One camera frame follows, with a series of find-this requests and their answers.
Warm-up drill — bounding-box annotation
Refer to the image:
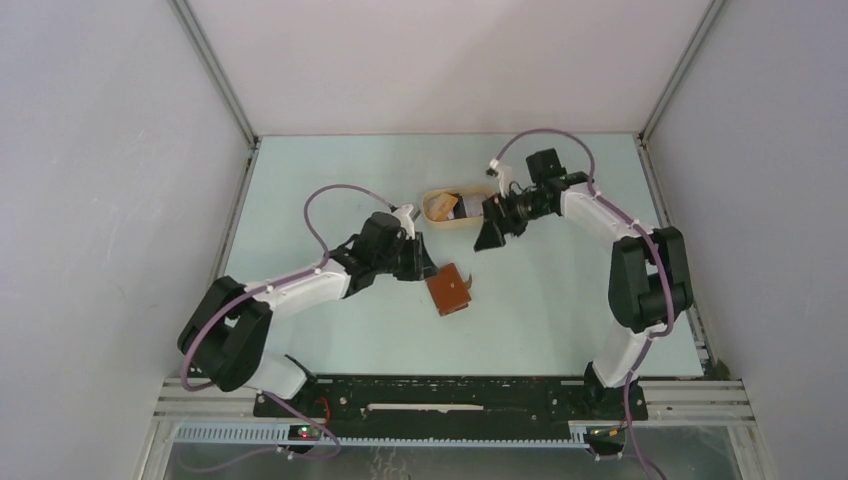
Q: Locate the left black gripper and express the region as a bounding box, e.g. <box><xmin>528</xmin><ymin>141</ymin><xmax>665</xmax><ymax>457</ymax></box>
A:
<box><xmin>374</xmin><ymin>232</ymin><xmax>439</xmax><ymax>282</ymax></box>

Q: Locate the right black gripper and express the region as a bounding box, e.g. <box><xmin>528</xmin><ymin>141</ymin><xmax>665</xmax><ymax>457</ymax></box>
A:
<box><xmin>473</xmin><ymin>187</ymin><xmax>551</xmax><ymax>253</ymax></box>

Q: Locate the brown leather card holder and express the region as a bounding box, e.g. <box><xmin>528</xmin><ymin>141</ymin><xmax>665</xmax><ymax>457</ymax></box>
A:
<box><xmin>426</xmin><ymin>263</ymin><xmax>473</xmax><ymax>317</ymax></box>

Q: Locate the beige oval tray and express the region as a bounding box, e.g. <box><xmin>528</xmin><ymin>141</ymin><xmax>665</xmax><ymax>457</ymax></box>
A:
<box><xmin>420</xmin><ymin>184</ymin><xmax>496</xmax><ymax>230</ymax></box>

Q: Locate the gold credit card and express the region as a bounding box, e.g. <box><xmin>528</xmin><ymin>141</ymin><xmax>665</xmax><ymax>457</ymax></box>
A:
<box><xmin>425</xmin><ymin>192</ymin><xmax>459</xmax><ymax>222</ymax></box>

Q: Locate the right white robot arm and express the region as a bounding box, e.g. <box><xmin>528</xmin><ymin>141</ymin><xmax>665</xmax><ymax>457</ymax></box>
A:
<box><xmin>474</xmin><ymin>149</ymin><xmax>693</xmax><ymax>418</ymax></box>

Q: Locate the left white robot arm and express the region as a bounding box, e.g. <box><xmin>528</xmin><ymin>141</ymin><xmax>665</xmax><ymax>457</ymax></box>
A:
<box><xmin>177</xmin><ymin>204</ymin><xmax>437</xmax><ymax>417</ymax></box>

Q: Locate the silver card in tray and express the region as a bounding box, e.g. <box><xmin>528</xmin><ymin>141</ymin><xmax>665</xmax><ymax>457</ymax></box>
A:
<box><xmin>462</xmin><ymin>194</ymin><xmax>488</xmax><ymax>218</ymax></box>

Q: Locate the black card in tray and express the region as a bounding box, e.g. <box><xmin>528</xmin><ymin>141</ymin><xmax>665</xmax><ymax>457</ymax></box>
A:
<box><xmin>447</xmin><ymin>194</ymin><xmax>467</xmax><ymax>220</ymax></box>

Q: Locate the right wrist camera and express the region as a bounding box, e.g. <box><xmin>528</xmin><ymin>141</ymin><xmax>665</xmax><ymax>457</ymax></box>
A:
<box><xmin>486</xmin><ymin>158</ymin><xmax>514</xmax><ymax>197</ymax></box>

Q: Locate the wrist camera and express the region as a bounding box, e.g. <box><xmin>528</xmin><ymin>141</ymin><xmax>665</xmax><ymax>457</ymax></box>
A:
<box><xmin>486</xmin><ymin>158</ymin><xmax>514</xmax><ymax>197</ymax></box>
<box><xmin>392</xmin><ymin>204</ymin><xmax>420</xmax><ymax>239</ymax></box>

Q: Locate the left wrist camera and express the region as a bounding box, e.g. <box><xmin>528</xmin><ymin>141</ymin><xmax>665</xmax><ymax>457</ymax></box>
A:
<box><xmin>392</xmin><ymin>204</ymin><xmax>420</xmax><ymax>239</ymax></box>

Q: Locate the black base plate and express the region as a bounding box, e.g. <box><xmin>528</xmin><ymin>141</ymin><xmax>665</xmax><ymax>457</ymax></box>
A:
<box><xmin>290</xmin><ymin>375</ymin><xmax>648</xmax><ymax>440</ymax></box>

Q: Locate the grey cable duct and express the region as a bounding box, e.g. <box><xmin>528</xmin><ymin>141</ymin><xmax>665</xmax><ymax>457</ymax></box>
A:
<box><xmin>173</xmin><ymin>422</ymin><xmax>624</xmax><ymax>449</ymax></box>

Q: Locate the aluminium frame rail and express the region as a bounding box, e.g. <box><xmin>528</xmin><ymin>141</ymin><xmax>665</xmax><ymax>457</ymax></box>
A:
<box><xmin>152</xmin><ymin>378</ymin><xmax>756</xmax><ymax>427</ymax></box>

